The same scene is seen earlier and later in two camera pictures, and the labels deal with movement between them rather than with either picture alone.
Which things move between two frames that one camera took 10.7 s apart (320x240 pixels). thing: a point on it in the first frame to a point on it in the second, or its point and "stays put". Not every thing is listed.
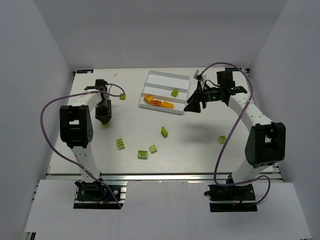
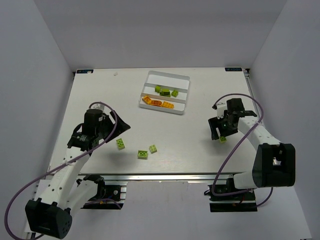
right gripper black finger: x=196 y=94 to x=227 y=128
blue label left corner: x=84 y=71 stays put
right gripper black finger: x=193 y=106 to x=214 y=123
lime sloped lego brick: x=164 y=131 to x=165 y=92
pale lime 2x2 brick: x=153 y=148 stays put
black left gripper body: x=103 y=117 to x=114 y=125
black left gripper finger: x=100 y=118 to x=121 y=126
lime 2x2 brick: x=222 y=139 stays put
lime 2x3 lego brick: x=120 y=143 stays put
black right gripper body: x=202 y=95 to x=217 y=127
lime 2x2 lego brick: x=174 y=93 stays put
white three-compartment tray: x=160 y=85 stays put
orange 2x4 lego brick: x=167 y=105 stays put
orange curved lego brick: x=156 y=102 stays put
